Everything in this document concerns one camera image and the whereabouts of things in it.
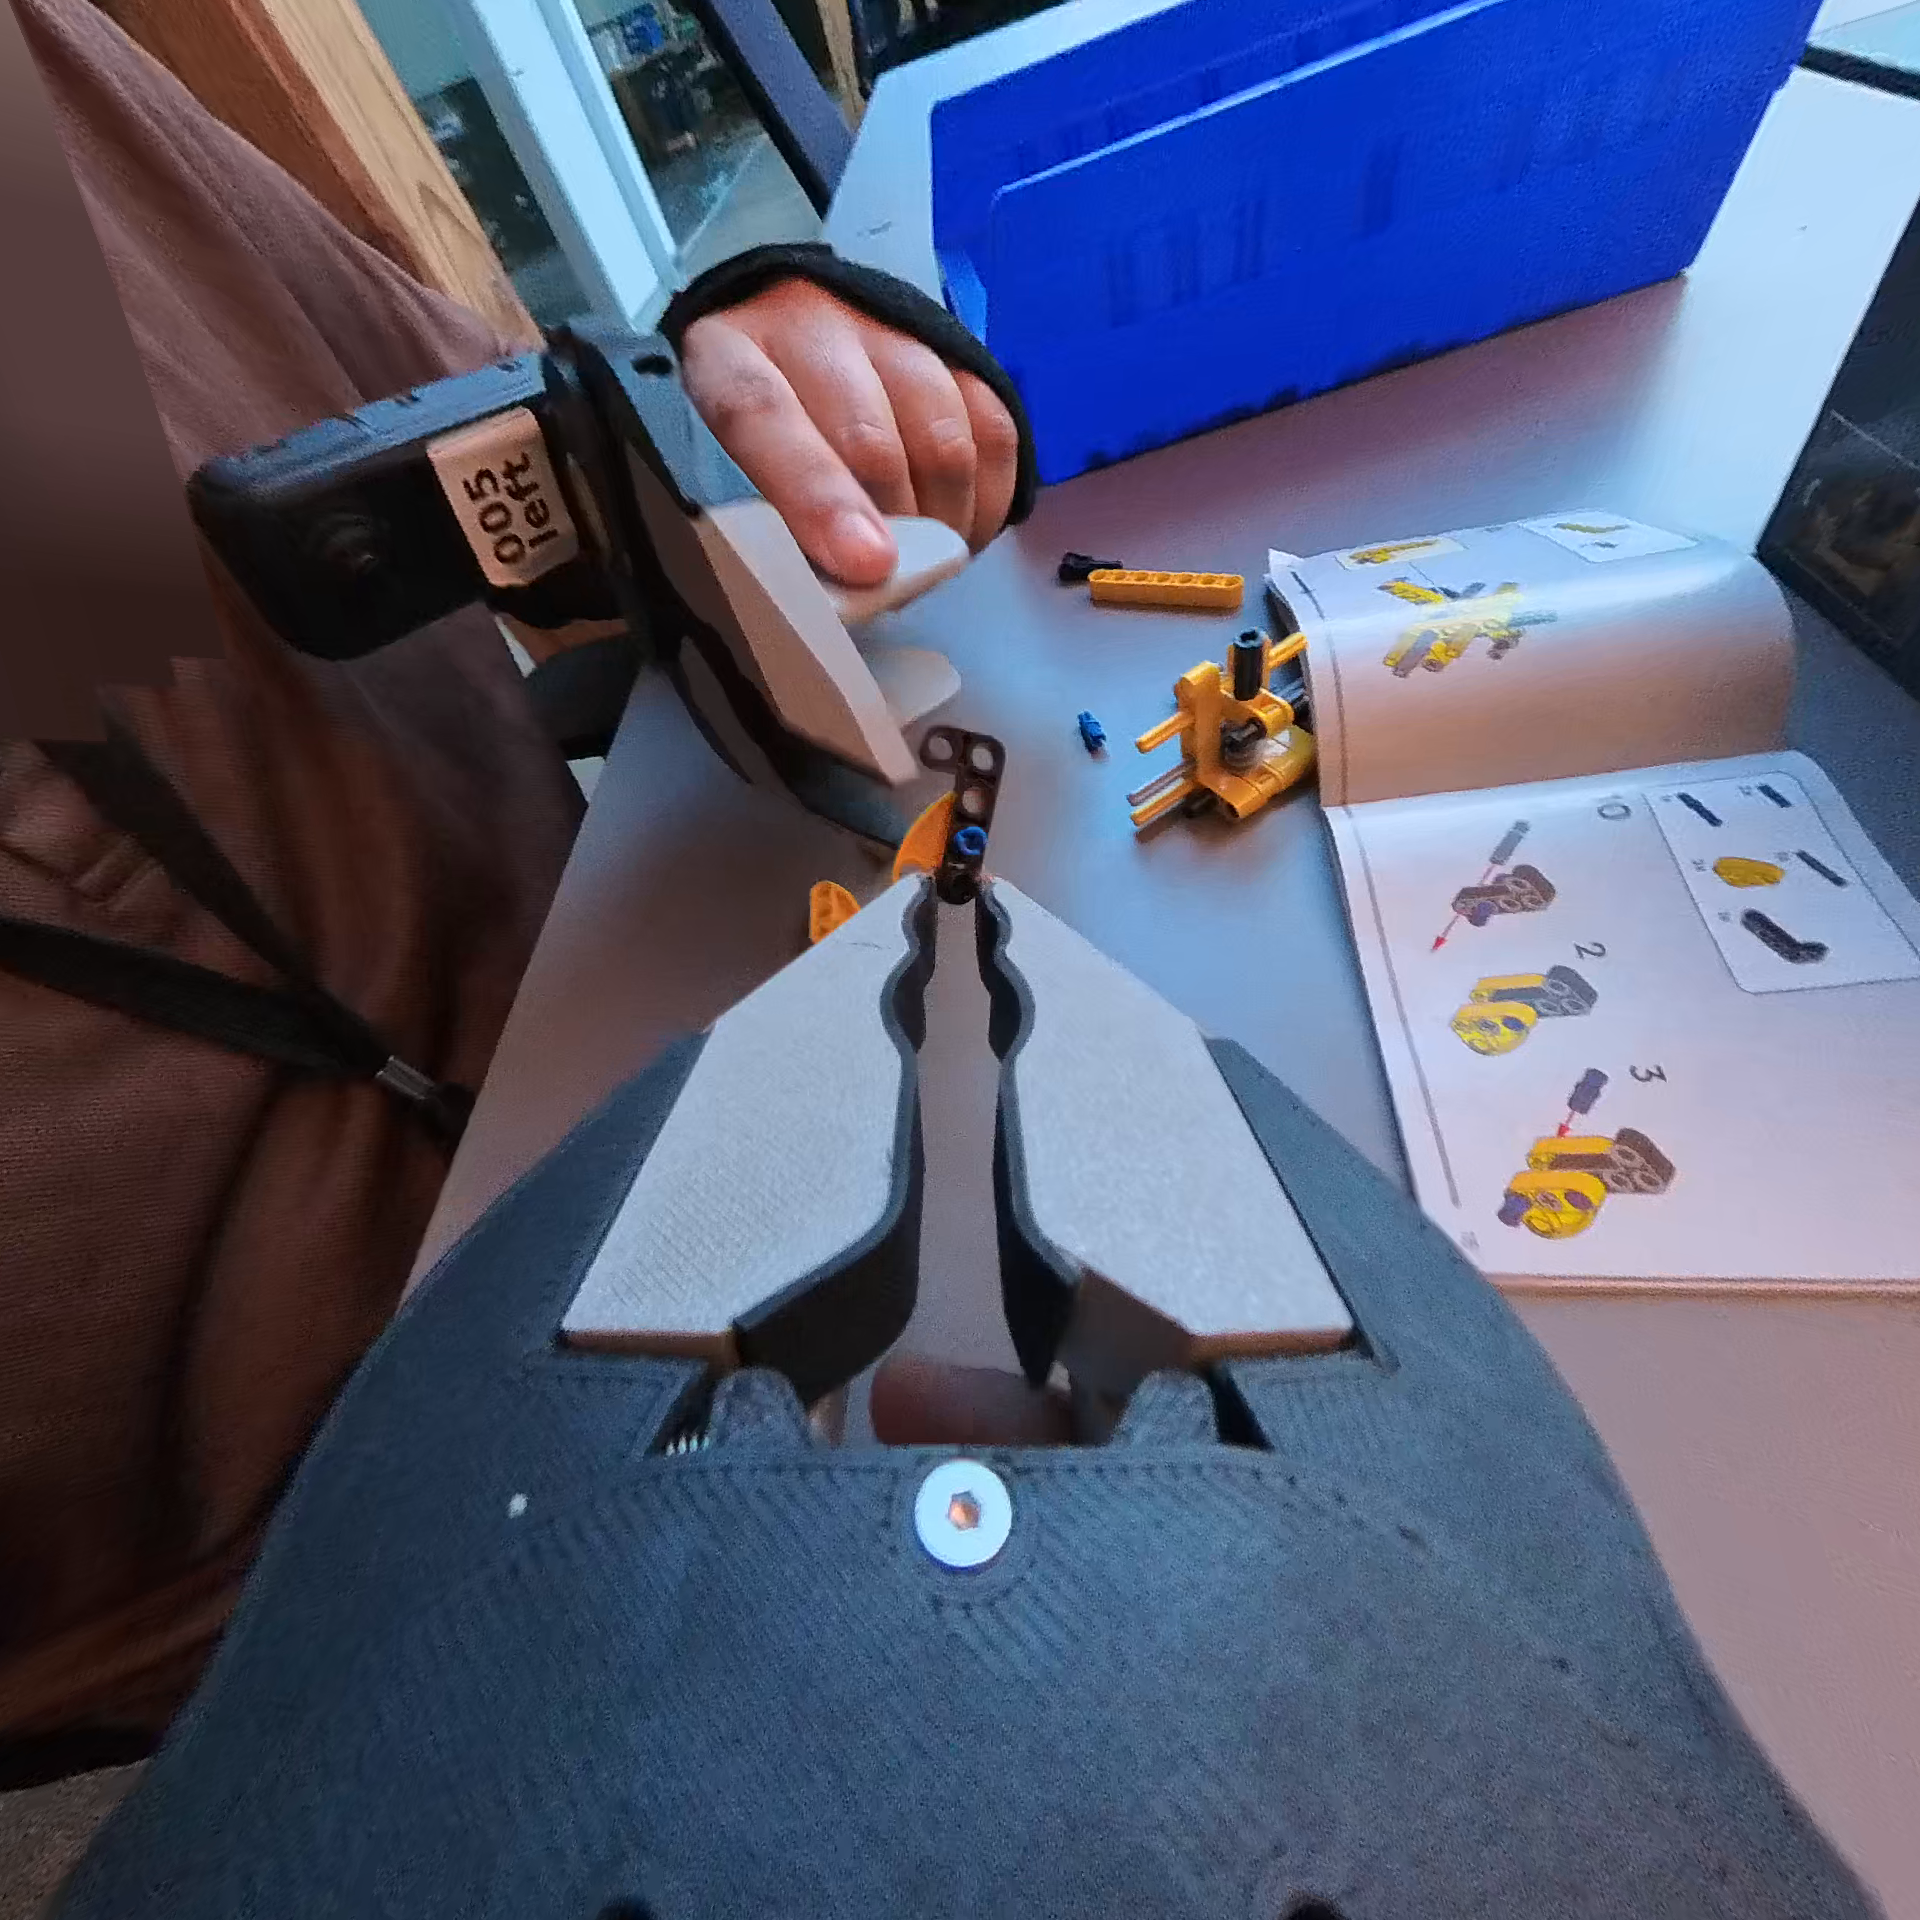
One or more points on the white door frame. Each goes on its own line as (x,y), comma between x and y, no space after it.
(552,121)

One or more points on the person's left hand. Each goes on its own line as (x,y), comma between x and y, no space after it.
(838,407)

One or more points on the yellow lego vehicle assembly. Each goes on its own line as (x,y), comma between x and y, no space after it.
(1208,698)

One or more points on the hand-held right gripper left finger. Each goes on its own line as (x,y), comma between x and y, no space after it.
(749,1183)

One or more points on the long yellow lego beam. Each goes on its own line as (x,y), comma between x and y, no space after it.
(1161,587)

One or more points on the dark lego set box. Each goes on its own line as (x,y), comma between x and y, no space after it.
(1859,496)

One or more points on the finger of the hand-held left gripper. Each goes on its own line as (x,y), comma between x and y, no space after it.
(833,802)
(767,632)

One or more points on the person's left forearm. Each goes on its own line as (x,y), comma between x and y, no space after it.
(298,273)

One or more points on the wooden panel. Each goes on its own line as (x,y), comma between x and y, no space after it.
(298,92)

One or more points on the black lego pin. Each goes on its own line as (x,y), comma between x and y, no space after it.
(1087,569)

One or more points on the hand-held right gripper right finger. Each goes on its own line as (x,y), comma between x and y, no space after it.
(1157,1183)

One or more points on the person's brown sweatshirt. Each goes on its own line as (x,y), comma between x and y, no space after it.
(224,1277)

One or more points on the lego instruction booklet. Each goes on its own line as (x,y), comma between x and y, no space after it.
(1572,673)

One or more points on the small yellow black lego assembly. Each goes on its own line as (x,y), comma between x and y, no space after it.
(959,878)

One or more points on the blue plastic bin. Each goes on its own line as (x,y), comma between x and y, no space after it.
(1350,227)

